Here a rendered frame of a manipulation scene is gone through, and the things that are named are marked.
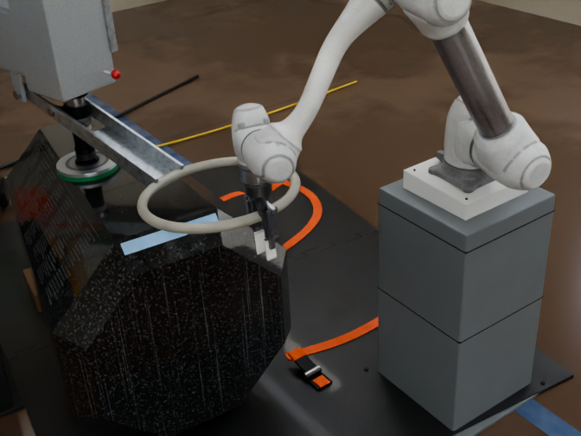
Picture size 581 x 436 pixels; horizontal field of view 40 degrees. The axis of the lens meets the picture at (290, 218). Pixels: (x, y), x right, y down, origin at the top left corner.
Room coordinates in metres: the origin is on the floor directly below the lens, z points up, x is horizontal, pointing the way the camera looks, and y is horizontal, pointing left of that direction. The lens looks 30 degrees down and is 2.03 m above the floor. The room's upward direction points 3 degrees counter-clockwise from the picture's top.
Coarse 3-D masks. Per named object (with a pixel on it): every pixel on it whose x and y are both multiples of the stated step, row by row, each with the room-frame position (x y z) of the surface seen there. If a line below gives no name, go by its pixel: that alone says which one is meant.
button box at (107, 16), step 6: (102, 0) 2.52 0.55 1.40; (108, 0) 2.53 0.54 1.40; (102, 6) 2.52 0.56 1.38; (108, 6) 2.53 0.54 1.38; (108, 12) 2.53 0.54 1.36; (108, 18) 2.52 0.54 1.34; (108, 24) 2.52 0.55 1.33; (108, 30) 2.52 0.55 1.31; (114, 30) 2.53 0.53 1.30; (108, 36) 2.52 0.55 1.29; (114, 36) 2.53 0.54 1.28; (108, 42) 2.52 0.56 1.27; (114, 42) 2.53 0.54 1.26; (114, 48) 2.53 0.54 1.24
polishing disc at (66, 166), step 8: (72, 152) 2.59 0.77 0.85; (96, 152) 2.58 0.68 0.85; (64, 160) 2.53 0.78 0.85; (72, 160) 2.52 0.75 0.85; (104, 160) 2.51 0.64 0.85; (56, 168) 2.48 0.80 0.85; (64, 168) 2.46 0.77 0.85; (72, 168) 2.46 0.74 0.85; (80, 168) 2.46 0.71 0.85; (88, 168) 2.45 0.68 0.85; (96, 168) 2.45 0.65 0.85; (104, 168) 2.45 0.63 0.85; (112, 168) 2.47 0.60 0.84; (72, 176) 2.41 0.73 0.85; (80, 176) 2.41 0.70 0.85; (88, 176) 2.41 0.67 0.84
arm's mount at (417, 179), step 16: (432, 160) 2.34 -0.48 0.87; (416, 176) 2.23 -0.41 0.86; (432, 176) 2.23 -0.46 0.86; (416, 192) 2.23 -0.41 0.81; (432, 192) 2.17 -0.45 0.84; (448, 192) 2.13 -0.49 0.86; (480, 192) 2.12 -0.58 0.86; (496, 192) 2.12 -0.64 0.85; (512, 192) 2.16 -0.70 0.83; (448, 208) 2.11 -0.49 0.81; (464, 208) 2.05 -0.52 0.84; (480, 208) 2.08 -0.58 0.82
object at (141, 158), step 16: (16, 96) 2.57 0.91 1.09; (32, 96) 2.57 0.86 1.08; (48, 112) 2.50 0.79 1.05; (64, 112) 2.47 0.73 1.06; (96, 112) 2.53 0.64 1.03; (80, 128) 2.41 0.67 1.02; (112, 128) 2.48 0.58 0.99; (128, 128) 2.43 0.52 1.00; (96, 144) 2.36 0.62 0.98; (112, 144) 2.39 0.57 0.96; (128, 144) 2.40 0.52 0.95; (144, 144) 2.37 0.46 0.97; (112, 160) 2.31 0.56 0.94; (128, 160) 2.26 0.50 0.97; (144, 160) 2.33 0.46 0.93; (160, 160) 2.33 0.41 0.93; (176, 160) 2.29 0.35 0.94; (144, 176) 2.21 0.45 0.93; (160, 176) 2.26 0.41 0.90
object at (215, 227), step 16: (208, 160) 2.31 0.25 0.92; (224, 160) 2.31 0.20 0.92; (176, 176) 2.25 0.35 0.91; (144, 192) 2.12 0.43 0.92; (288, 192) 1.99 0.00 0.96; (144, 208) 2.00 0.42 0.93; (160, 224) 1.90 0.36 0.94; (176, 224) 1.88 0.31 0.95; (192, 224) 1.86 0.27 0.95; (208, 224) 1.85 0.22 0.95; (224, 224) 1.85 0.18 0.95; (240, 224) 1.85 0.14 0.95
